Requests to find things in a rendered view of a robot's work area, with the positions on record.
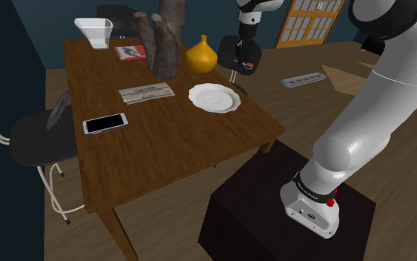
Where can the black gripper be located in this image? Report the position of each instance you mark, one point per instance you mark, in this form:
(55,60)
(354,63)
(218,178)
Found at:
(248,31)

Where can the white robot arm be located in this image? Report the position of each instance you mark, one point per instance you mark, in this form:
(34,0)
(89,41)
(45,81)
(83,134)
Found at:
(367,119)

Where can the yellow round vase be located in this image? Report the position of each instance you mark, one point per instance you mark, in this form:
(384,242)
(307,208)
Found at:
(201,57)

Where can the orange door with glass panes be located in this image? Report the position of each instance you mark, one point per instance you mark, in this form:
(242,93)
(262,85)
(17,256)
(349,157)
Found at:
(311,23)

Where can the grey power strip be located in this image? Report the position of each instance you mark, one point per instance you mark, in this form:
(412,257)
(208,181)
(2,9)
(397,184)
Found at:
(303,80)

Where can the white scalloped plate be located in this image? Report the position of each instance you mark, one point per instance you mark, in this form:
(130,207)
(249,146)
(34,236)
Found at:
(214,98)

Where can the grey tree trunk sculpture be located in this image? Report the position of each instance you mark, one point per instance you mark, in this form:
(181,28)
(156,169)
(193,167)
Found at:
(164,47)

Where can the red book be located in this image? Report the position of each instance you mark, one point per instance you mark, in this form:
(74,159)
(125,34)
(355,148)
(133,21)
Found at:
(131,53)

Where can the folded newspaper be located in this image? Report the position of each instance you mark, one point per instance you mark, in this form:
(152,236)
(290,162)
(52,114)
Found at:
(146,92)

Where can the brown wooden table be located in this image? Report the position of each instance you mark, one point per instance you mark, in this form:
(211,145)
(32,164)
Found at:
(164,141)

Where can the white square bowl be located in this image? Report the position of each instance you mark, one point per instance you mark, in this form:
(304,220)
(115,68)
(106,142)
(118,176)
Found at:
(94,30)

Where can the white smartphone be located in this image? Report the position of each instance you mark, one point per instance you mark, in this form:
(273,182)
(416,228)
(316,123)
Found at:
(105,123)

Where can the dark robot stand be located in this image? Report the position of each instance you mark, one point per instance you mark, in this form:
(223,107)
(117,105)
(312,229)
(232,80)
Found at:
(251,202)

